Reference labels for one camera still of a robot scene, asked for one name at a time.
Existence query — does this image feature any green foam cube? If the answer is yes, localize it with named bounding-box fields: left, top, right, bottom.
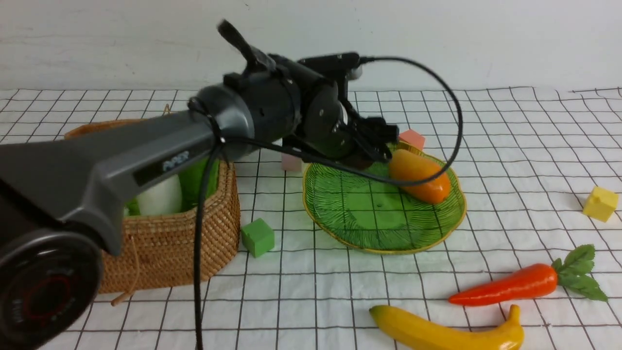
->
left=241, top=218, right=275, bottom=258

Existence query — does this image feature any yellow plastic banana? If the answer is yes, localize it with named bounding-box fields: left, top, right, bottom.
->
left=369, top=304, right=525, bottom=350

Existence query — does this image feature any white grid tablecloth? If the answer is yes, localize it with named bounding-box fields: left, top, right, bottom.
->
left=0, top=87, right=622, bottom=350

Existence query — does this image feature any white plastic radish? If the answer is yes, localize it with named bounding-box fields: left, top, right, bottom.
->
left=136, top=175, right=183, bottom=216

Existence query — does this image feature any orange yellow mango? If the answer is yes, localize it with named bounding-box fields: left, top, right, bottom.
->
left=388, top=149, right=452, bottom=205

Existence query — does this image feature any yellow foam cube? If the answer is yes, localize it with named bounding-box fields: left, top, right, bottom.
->
left=582, top=186, right=620, bottom=222

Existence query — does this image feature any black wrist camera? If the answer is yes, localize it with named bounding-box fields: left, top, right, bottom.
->
left=298, top=52, right=363, bottom=81

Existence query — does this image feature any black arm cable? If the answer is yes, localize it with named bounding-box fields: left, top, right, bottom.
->
left=193, top=57, right=464, bottom=350

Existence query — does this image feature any orange plastic carrot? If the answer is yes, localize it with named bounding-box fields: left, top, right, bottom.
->
left=448, top=244, right=608, bottom=307

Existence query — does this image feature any red foam cube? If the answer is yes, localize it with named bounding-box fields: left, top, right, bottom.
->
left=398, top=129, right=426, bottom=153

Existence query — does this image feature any pink foam cube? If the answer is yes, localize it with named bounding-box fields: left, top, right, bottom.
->
left=281, top=153, right=305, bottom=173

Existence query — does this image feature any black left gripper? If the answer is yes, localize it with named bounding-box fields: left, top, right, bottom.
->
left=297, top=81, right=399, bottom=163

